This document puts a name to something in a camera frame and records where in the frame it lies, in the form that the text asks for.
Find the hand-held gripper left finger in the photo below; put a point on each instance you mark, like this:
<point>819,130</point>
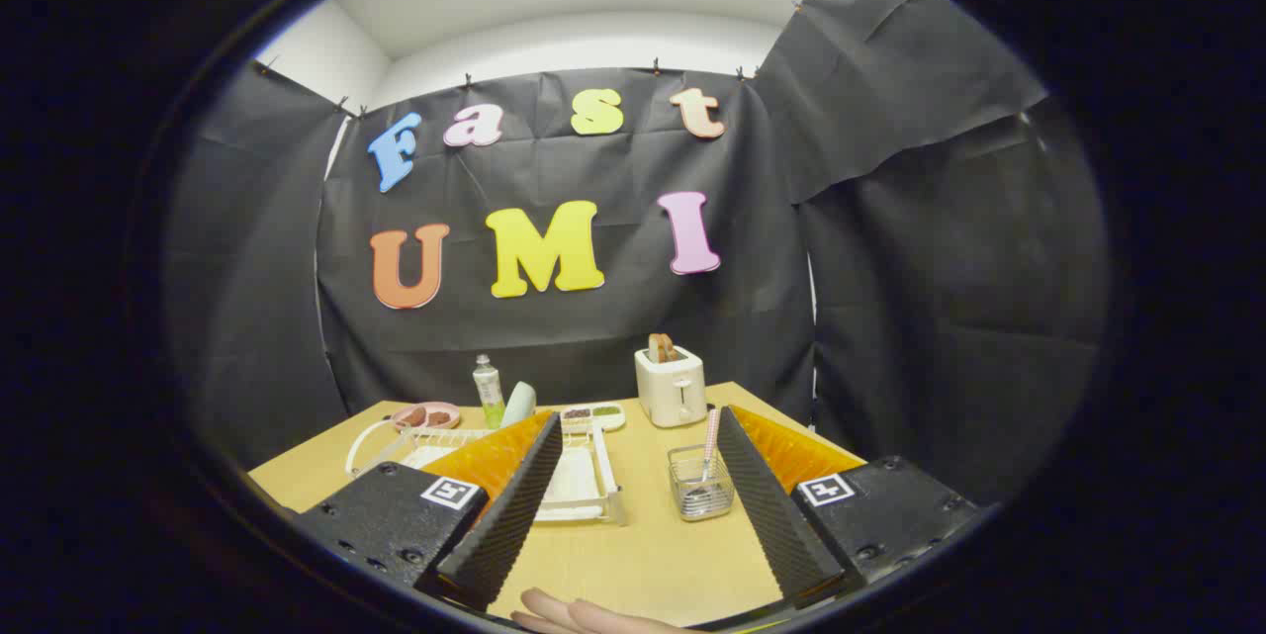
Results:
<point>509,515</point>

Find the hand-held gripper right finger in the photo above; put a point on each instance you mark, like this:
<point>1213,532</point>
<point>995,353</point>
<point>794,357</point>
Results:
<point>781,525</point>

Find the pale green plate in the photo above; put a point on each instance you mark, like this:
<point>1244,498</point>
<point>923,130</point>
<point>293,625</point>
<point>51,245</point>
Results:
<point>518,405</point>

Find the clear basket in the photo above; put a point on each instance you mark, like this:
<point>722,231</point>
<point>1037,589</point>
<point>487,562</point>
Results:
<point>702,500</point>

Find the pink plate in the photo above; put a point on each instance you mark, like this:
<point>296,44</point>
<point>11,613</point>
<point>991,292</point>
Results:
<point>450,421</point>

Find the white drip tray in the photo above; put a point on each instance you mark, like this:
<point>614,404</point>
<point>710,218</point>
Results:
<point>576,481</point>

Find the green drink bottle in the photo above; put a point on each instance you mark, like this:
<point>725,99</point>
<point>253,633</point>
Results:
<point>489,392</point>

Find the white divided grain tray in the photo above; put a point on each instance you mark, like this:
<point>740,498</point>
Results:
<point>593,416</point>

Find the white toaster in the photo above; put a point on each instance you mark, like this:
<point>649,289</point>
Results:
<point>672,392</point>

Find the brown toast slice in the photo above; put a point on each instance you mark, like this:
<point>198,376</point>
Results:
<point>662,348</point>

